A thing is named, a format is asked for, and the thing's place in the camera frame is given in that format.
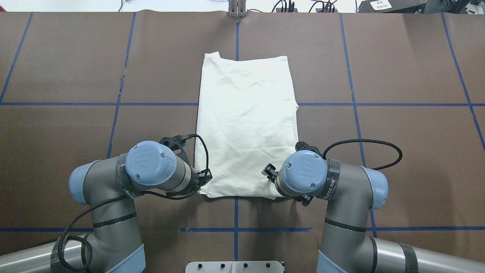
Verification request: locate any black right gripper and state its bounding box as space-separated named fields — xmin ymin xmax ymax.
xmin=261 ymin=141 xmax=324 ymax=206

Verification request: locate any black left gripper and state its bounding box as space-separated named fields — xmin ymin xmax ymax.
xmin=159 ymin=135 xmax=213 ymax=200

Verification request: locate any cream long sleeve shirt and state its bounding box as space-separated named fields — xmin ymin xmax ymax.
xmin=196 ymin=52 xmax=298 ymax=200

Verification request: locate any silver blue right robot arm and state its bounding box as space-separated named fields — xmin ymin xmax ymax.
xmin=262 ymin=141 xmax=485 ymax=273

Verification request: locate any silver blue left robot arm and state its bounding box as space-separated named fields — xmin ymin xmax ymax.
xmin=1 ymin=134 xmax=212 ymax=273

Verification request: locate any upper orange black connector box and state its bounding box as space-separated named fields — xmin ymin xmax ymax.
xmin=271 ymin=0 xmax=297 ymax=13

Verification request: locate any orange black connector box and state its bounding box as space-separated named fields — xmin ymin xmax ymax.
xmin=271 ymin=0 xmax=297 ymax=13
xmin=308 ymin=0 xmax=338 ymax=13

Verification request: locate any lower orange black connector box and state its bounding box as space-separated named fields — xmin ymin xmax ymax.
xmin=308 ymin=0 xmax=338 ymax=13

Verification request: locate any black box with white label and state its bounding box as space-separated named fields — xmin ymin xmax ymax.
xmin=357 ymin=0 xmax=426 ymax=14

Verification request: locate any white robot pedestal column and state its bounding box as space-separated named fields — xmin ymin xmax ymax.
xmin=185 ymin=260 xmax=286 ymax=273

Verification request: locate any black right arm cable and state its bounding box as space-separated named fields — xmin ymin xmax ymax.
xmin=322 ymin=139 xmax=403 ymax=171

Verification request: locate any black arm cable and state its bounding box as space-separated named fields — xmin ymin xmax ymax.
xmin=59 ymin=133 xmax=210 ymax=272
xmin=322 ymin=139 xmax=403 ymax=171

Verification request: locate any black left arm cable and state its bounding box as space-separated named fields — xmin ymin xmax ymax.
xmin=59 ymin=133 xmax=210 ymax=272

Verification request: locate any aluminium frame post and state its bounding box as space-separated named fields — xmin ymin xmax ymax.
xmin=228 ymin=0 xmax=247 ymax=18

